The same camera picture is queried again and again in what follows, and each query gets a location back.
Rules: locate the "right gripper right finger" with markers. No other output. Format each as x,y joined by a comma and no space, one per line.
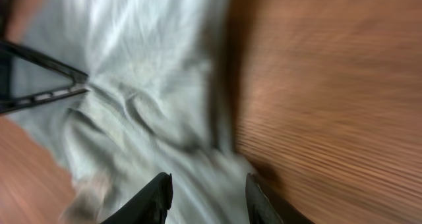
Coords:
266,206

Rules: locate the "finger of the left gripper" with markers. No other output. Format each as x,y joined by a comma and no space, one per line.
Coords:
9,104

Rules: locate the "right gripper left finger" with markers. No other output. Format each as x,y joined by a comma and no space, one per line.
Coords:
149,206

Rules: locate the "light blue t-shirt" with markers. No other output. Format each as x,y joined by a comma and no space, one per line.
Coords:
155,102

